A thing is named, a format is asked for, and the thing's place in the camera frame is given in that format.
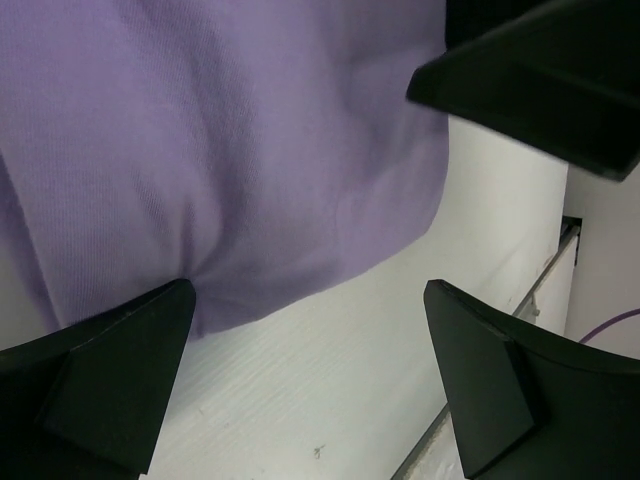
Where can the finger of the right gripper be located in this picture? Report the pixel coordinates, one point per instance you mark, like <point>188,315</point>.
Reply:
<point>559,76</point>

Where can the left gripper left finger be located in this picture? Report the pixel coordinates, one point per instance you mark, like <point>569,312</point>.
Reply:
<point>88,401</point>

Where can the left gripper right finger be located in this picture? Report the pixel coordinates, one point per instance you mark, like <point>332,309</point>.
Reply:
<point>526,403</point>

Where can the purple t shirt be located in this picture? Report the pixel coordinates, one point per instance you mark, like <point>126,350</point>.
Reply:
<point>263,150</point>

